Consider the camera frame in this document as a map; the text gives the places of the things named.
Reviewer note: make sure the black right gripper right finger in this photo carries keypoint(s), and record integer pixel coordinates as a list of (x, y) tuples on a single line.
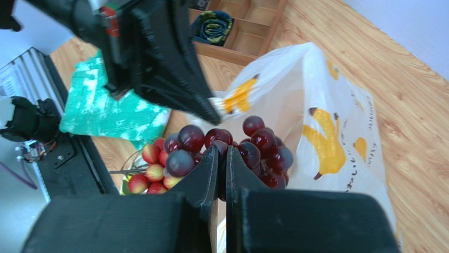
[(260, 219)]

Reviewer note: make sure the dark fake grape bunch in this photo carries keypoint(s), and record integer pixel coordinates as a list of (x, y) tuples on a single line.
[(263, 153)]

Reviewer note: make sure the green white cloth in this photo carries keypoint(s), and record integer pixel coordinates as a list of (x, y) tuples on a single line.
[(90, 110)]

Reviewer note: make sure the wooden compartment tray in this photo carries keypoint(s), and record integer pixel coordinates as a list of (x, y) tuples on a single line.
[(254, 26)]

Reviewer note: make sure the red fake fruit bunch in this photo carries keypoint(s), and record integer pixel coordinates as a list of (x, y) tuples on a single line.
[(146, 173)]

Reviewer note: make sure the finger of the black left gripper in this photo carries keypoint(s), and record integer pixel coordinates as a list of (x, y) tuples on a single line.
[(172, 77)]

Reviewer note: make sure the translucent white plastic bag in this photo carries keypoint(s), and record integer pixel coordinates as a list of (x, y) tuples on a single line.
[(328, 123)]

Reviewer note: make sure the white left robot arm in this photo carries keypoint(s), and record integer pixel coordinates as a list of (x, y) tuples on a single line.
[(21, 85)]

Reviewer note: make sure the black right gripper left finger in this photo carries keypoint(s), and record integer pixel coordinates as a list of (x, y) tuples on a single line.
[(181, 220)]

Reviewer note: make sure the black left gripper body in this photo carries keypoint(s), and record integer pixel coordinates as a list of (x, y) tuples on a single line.
[(112, 29)]

